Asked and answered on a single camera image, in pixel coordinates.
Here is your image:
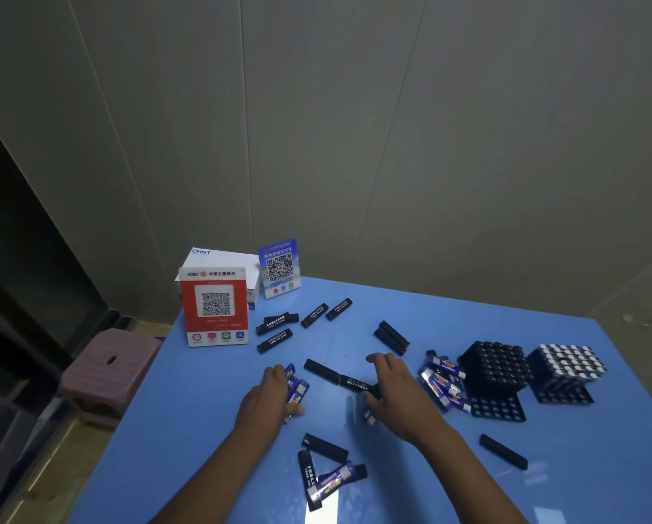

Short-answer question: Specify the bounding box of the person's left hand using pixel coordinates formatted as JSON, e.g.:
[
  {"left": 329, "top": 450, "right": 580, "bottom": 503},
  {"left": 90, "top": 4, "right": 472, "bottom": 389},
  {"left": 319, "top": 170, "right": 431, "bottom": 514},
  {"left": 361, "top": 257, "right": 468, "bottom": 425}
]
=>
[{"left": 234, "top": 364, "right": 307, "bottom": 434}]

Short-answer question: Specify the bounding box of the person's right hand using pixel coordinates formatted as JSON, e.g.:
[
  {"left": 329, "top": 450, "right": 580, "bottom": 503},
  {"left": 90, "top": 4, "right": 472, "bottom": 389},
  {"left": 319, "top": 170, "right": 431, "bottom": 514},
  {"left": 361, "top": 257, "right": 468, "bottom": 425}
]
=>
[{"left": 362, "top": 352, "right": 457, "bottom": 448}]

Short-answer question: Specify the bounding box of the black white-printed lighter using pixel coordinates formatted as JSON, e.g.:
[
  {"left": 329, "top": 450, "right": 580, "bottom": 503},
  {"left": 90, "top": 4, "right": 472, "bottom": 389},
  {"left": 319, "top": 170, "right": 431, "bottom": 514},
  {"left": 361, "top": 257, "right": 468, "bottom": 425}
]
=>
[{"left": 339, "top": 373, "right": 384, "bottom": 400}]

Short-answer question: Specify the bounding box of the pile of mixed lighters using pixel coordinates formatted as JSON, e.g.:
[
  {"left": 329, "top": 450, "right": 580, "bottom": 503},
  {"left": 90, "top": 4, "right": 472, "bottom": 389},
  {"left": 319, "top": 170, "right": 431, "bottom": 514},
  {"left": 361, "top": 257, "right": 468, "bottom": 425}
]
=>
[{"left": 255, "top": 298, "right": 473, "bottom": 512}]

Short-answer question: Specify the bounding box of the black grid tray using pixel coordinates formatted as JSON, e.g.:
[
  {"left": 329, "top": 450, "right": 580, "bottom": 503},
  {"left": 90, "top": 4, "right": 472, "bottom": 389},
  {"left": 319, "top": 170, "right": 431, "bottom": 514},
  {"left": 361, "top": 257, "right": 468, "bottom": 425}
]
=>
[
  {"left": 526, "top": 344, "right": 609, "bottom": 405},
  {"left": 457, "top": 341, "right": 534, "bottom": 424}
]

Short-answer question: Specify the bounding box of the row of black lighters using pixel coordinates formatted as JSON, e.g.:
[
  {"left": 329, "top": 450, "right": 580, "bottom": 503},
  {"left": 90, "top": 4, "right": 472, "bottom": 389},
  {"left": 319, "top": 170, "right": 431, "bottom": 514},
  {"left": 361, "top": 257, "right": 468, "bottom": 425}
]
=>
[{"left": 459, "top": 341, "right": 534, "bottom": 399}]

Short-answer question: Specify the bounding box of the black slim lighter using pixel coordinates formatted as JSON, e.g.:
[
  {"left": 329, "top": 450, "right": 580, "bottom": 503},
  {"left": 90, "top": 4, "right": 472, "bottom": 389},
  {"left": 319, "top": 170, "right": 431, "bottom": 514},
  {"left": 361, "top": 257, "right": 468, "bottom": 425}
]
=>
[{"left": 479, "top": 434, "right": 529, "bottom": 471}]

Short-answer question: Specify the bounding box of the row of blue lighters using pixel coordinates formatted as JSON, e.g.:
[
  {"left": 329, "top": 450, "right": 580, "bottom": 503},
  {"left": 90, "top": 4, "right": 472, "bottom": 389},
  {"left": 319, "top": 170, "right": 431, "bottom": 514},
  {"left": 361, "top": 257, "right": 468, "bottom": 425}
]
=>
[{"left": 527, "top": 344, "right": 609, "bottom": 391}]

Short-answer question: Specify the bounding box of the person's left forearm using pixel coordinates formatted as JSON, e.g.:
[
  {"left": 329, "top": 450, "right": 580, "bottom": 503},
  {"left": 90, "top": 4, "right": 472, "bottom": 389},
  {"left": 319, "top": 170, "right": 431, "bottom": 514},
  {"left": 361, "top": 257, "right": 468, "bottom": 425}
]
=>
[{"left": 164, "top": 422, "right": 283, "bottom": 524}]

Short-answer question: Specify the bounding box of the person's right forearm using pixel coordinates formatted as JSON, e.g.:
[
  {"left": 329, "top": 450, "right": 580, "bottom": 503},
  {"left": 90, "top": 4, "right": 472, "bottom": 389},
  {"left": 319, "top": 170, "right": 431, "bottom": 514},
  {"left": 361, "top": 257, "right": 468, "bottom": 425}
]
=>
[{"left": 426, "top": 425, "right": 532, "bottom": 524}]

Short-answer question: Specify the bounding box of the red code sign stand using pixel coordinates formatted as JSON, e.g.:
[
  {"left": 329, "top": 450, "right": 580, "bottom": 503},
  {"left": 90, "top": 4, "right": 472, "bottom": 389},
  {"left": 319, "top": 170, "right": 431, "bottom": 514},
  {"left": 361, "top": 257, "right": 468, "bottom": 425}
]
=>
[{"left": 178, "top": 266, "right": 250, "bottom": 349}]

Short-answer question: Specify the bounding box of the blue code sign stand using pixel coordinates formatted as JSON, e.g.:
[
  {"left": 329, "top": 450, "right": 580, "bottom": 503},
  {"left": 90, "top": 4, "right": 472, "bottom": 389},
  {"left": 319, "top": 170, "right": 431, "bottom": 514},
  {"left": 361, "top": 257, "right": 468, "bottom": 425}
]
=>
[{"left": 257, "top": 238, "right": 302, "bottom": 300}]

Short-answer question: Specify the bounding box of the white cardboard box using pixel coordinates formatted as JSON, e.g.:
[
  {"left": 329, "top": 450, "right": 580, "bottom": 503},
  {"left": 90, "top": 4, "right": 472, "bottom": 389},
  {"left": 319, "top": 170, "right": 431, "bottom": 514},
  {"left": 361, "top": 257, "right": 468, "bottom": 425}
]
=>
[{"left": 191, "top": 247, "right": 261, "bottom": 311}]

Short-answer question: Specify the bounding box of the pink plastic stool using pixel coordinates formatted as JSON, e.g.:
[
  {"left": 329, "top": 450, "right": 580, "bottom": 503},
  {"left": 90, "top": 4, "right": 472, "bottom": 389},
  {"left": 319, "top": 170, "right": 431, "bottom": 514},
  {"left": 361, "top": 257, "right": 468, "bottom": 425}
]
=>
[{"left": 58, "top": 328, "right": 163, "bottom": 426}]

